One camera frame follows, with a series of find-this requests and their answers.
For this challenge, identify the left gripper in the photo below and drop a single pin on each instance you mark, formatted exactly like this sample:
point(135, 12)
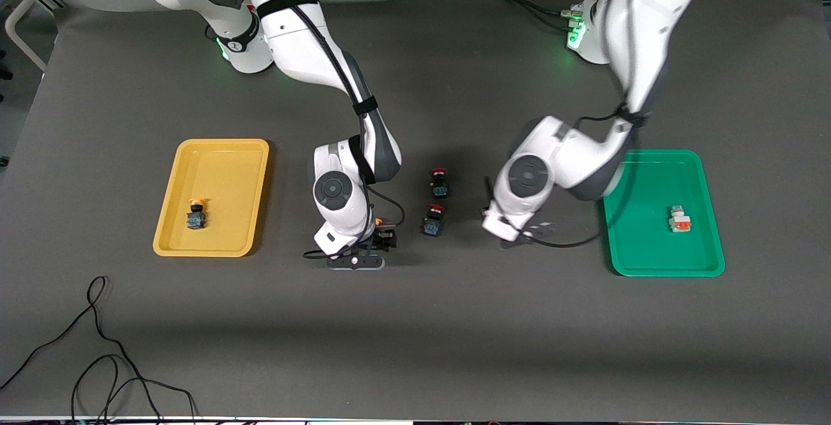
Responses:
point(488, 189)

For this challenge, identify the dark grey table mat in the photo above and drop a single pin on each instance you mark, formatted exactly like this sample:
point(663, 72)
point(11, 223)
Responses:
point(415, 347)

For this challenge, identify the red push button switch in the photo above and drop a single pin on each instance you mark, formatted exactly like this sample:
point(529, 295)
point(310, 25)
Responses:
point(433, 225)
point(441, 188)

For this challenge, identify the green plastic tray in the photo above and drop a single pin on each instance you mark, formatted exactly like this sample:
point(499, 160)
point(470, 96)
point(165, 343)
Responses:
point(649, 243)

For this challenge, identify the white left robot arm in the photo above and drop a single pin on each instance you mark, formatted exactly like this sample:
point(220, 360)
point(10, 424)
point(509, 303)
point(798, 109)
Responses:
point(643, 16)

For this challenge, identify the orange white button switch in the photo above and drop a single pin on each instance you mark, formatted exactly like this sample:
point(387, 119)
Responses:
point(680, 222)

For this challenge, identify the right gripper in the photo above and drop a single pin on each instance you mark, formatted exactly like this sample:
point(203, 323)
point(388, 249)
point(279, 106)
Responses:
point(387, 241)

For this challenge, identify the yellow plastic tray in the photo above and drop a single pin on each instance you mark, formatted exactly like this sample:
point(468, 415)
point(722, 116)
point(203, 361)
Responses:
point(221, 178)

